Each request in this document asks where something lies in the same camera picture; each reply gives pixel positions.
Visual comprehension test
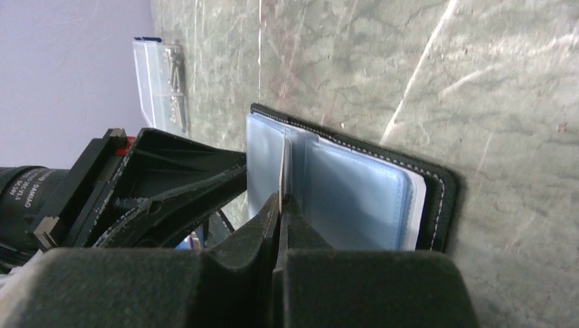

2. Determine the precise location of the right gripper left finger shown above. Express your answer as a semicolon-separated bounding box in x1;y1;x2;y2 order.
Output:
1;193;280;327

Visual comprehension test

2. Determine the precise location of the orange VIP credit card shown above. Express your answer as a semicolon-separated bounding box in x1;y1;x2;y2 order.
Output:
278;135;292;216

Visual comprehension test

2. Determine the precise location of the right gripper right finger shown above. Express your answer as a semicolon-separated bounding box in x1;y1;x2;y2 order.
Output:
273;196;480;327

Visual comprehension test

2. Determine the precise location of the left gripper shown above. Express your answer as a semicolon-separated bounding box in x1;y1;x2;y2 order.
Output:
27;128;246;251

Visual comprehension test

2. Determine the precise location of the black leather card holder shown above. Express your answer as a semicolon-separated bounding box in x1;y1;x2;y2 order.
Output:
246;104;459;252

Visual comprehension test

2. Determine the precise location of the clear plastic screw box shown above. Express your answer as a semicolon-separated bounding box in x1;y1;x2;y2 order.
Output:
132;37;188;137

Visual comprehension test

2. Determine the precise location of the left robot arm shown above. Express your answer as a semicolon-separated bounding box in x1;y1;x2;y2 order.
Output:
1;128;247;272

